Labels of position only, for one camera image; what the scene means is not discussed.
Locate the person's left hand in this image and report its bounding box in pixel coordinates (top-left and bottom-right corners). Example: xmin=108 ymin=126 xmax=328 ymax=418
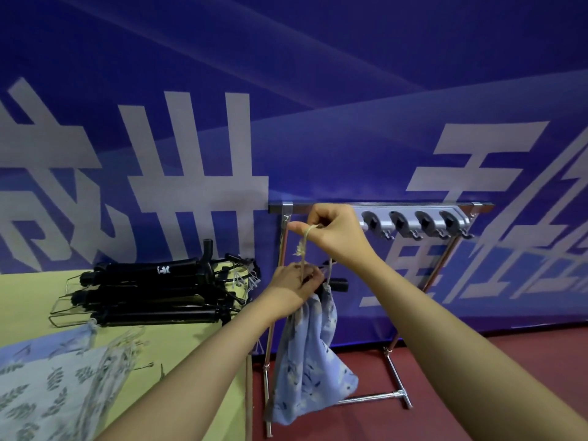
xmin=261 ymin=263 xmax=328 ymax=318

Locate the black folded umbrella with logo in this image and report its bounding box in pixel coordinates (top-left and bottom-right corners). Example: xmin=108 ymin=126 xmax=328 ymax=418
xmin=79 ymin=239 xmax=217 ymax=286

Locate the grey hook holder rail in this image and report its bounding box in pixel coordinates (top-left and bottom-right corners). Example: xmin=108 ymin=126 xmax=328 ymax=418
xmin=353 ymin=204 xmax=475 ymax=242

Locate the blue banner with white print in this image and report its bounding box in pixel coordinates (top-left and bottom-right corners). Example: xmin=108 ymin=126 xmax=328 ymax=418
xmin=0 ymin=0 xmax=588 ymax=337

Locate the white leaf print cloth bag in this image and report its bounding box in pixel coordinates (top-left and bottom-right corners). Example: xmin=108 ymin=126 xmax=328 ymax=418
xmin=0 ymin=330 xmax=144 ymax=441

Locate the chrome metal rack stand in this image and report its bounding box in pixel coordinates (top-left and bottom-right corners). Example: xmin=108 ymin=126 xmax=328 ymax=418
xmin=263 ymin=202 xmax=496 ymax=438

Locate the person's right hand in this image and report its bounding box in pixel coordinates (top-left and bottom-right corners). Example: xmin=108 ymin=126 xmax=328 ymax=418
xmin=288 ymin=204 xmax=383 ymax=277

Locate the pale blue cloth bag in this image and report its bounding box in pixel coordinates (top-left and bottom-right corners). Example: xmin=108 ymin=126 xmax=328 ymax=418
xmin=0 ymin=318 xmax=100 ymax=377

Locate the blue floral drawstring bag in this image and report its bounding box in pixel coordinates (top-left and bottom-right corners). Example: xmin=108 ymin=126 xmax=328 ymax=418
xmin=265 ymin=224 xmax=359 ymax=427

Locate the person's right forearm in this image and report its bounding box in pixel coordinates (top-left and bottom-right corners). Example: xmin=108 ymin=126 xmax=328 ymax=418
xmin=350 ymin=254 xmax=588 ymax=441

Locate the person's left forearm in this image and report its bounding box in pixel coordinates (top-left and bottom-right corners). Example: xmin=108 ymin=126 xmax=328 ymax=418
xmin=94 ymin=294 xmax=295 ymax=441

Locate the bundle of metal wire hangers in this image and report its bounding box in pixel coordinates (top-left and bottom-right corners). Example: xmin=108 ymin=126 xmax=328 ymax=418
xmin=48 ymin=254 xmax=263 ymax=329

